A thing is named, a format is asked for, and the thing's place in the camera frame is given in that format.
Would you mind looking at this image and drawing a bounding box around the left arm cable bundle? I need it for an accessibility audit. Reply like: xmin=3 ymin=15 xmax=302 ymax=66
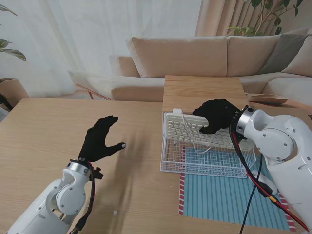
xmin=69 ymin=160 xmax=105 ymax=234

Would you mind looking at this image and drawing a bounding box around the beige plant pot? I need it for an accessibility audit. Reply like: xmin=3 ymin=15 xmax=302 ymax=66
xmin=0 ymin=78 xmax=30 ymax=113

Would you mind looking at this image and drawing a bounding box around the black tripod stand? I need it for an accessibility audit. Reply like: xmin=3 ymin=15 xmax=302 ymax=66
xmin=0 ymin=94 xmax=13 ymax=113

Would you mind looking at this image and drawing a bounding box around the tall green leafy plant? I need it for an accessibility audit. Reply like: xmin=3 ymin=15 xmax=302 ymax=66
xmin=226 ymin=0 xmax=303 ymax=38

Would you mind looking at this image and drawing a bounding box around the wooden dish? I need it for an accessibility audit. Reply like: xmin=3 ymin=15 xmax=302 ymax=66
xmin=247 ymin=93 xmax=289 ymax=105

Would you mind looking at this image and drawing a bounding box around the gray cushion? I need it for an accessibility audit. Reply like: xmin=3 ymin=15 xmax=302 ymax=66
xmin=257 ymin=33 xmax=310 ymax=75

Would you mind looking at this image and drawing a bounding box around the wire organizer with wooden top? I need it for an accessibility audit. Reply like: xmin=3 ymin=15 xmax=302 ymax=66
xmin=161 ymin=75 xmax=254 ymax=156

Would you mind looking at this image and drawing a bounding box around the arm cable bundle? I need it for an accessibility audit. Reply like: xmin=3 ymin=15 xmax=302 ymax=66
xmin=228 ymin=121 xmax=311 ymax=234
xmin=69 ymin=160 xmax=105 ymax=234

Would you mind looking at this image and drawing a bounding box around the beige curtain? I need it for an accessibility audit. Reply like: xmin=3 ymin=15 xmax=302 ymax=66
xmin=194 ymin=0 xmax=312 ymax=38

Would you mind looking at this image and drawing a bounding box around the blue striped mouse pad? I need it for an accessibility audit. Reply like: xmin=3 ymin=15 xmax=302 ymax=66
xmin=178 ymin=147 xmax=297 ymax=233

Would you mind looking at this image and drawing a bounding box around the cream keyboard with round keys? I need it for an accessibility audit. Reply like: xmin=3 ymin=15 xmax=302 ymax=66
xmin=165 ymin=108 xmax=255 ymax=151

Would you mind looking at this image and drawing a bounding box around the white wire drawer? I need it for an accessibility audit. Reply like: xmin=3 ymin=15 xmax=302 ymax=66
xmin=159 ymin=111 xmax=257 ymax=180

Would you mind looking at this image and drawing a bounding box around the green plant in beige pot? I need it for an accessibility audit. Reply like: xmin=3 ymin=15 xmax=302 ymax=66
xmin=0 ymin=4 xmax=27 ymax=63

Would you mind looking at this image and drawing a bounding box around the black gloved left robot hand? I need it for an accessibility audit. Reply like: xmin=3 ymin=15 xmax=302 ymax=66
xmin=78 ymin=115 xmax=127 ymax=164

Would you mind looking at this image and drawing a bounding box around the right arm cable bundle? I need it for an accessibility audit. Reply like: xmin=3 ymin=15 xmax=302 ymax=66
xmin=228 ymin=121 xmax=311 ymax=234

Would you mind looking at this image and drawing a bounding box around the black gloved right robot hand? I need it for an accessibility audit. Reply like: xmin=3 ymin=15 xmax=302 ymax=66
xmin=192 ymin=98 xmax=241 ymax=136

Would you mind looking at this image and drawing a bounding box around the white sheer curtain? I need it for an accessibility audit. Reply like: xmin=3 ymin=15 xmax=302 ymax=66
xmin=0 ymin=0 xmax=203 ymax=98

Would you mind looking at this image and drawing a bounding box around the beige sofa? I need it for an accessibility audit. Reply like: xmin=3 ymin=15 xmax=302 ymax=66
xmin=67 ymin=27 xmax=312 ymax=108

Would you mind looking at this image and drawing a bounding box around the white cable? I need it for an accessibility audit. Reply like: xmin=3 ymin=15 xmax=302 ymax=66
xmin=179 ymin=111 xmax=211 ymax=155

